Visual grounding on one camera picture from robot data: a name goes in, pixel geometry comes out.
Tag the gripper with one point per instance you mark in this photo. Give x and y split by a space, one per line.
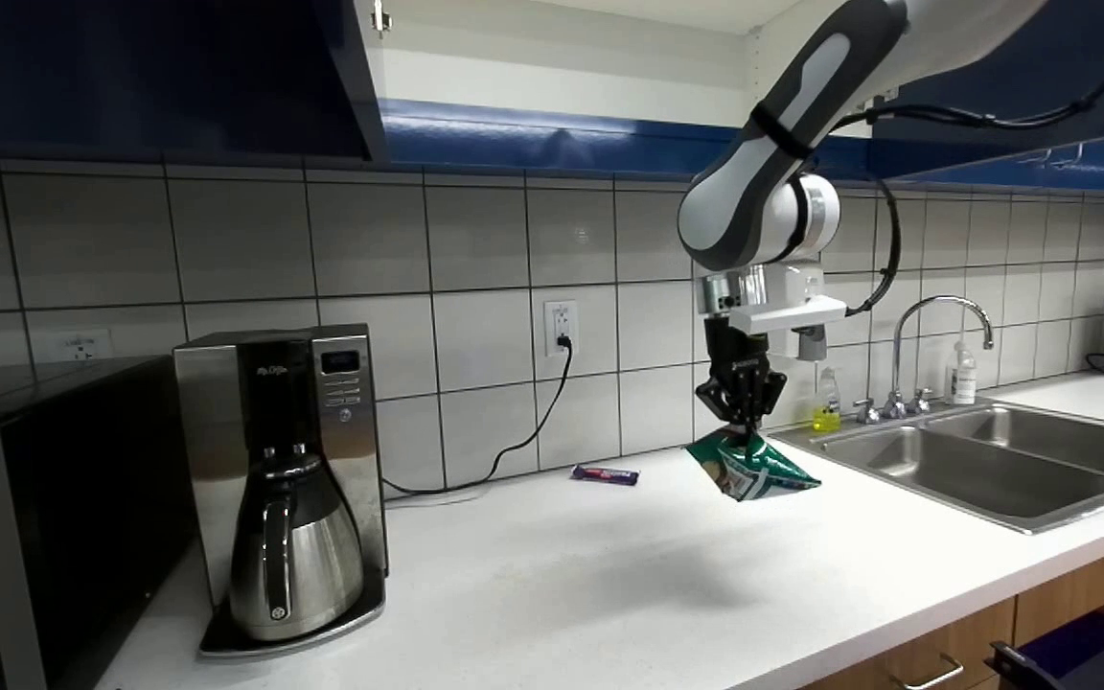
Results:
732 350

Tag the green snack packet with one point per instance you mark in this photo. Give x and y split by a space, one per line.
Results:
748 470

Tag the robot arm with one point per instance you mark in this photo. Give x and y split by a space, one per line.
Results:
763 192

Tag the blue upper cabinet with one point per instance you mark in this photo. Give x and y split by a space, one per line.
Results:
562 77

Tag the blue cabinet door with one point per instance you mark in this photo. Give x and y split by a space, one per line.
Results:
1012 67
130 77

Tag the yellow dish soap bottle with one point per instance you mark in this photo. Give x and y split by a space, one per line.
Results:
826 417

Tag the purple candy bar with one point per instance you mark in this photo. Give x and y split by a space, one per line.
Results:
605 474

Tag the chrome tap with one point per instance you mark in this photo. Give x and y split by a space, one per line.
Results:
897 355

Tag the white soap bottle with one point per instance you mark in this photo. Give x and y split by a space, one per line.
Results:
964 379

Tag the steel double sink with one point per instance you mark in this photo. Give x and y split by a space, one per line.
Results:
954 470

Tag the wooden drawer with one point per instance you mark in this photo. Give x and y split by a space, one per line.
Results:
945 647
1089 589

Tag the steel coffee maker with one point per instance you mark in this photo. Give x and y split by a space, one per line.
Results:
356 431

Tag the blue bin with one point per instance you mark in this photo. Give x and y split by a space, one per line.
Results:
1098 656

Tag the steel coffee carafe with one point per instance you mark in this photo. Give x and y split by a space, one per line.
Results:
308 546

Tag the black microwave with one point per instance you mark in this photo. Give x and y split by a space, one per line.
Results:
82 498

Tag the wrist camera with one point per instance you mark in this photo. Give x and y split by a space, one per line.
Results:
811 343

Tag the white wall socket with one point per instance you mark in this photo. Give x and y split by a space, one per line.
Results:
84 345
560 321

